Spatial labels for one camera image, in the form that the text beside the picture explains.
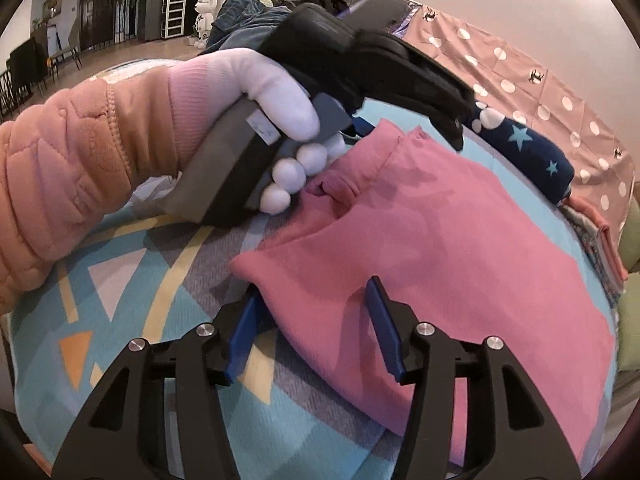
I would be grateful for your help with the navy star print garment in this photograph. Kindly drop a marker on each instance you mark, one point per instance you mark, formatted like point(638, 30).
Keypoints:
point(537, 158)

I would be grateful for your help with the green pillow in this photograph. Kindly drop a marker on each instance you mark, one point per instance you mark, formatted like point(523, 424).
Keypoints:
point(629, 240)
point(628, 311)

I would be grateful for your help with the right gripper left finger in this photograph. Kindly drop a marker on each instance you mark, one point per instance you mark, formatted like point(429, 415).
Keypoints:
point(152, 393)

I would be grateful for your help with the green pillow back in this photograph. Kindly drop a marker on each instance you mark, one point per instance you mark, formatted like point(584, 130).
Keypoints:
point(629, 240)

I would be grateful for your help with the pink quilted sleeve forearm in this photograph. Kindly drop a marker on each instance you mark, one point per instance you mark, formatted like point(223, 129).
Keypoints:
point(70, 161)

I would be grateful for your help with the white shelf rack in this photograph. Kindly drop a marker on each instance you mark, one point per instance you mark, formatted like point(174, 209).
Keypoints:
point(172, 19)

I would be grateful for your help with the white gloved left hand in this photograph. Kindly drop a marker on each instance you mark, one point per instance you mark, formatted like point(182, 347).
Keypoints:
point(249, 136)

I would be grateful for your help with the dark blue fuzzy blanket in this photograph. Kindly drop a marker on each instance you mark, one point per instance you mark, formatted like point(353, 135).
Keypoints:
point(244, 24)

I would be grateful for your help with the green pillow front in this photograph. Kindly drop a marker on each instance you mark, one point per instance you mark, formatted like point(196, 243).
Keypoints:
point(628, 311)

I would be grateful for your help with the pink small garment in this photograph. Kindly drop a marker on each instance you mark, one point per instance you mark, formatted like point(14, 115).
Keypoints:
point(446, 238)

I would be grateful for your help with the pink polka dot cloth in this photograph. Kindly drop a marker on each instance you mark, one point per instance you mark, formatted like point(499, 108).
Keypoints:
point(517, 86)

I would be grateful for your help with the blue grey patterned bedsheet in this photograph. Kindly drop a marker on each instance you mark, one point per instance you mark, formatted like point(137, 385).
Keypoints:
point(143, 273)

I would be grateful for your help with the stack of folded clothes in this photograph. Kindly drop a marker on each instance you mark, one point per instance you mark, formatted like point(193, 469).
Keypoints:
point(596, 237)

